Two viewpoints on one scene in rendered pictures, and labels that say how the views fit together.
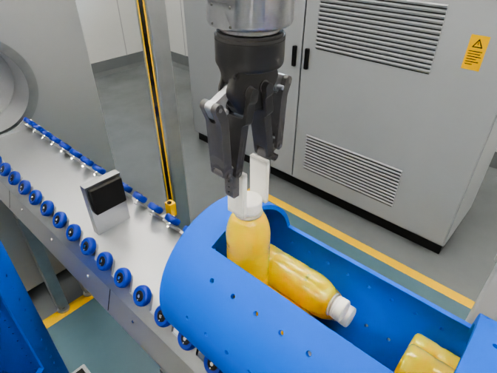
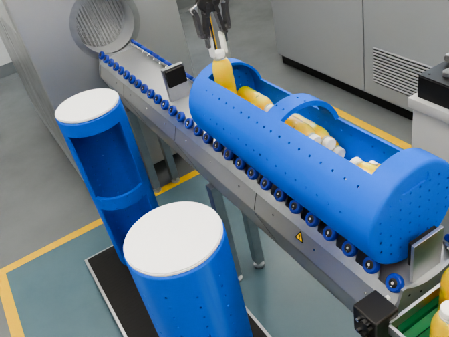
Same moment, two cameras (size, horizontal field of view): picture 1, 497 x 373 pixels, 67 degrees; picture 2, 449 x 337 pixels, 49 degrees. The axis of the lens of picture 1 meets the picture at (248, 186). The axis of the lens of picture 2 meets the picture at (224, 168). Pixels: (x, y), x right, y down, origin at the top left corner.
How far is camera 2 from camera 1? 116 cm
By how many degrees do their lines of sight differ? 20
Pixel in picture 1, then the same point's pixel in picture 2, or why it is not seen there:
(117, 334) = not seen: hidden behind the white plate
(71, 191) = (158, 81)
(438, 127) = not seen: outside the picture
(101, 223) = (173, 95)
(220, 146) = (197, 25)
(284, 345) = (226, 107)
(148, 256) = not seen: hidden behind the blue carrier
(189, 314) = (198, 108)
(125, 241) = (186, 105)
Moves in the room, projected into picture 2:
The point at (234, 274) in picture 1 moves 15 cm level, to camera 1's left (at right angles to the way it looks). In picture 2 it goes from (214, 86) to (172, 87)
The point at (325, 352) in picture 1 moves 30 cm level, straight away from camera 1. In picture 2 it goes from (238, 105) to (288, 61)
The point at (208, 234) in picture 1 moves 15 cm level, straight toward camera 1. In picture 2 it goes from (208, 73) to (200, 95)
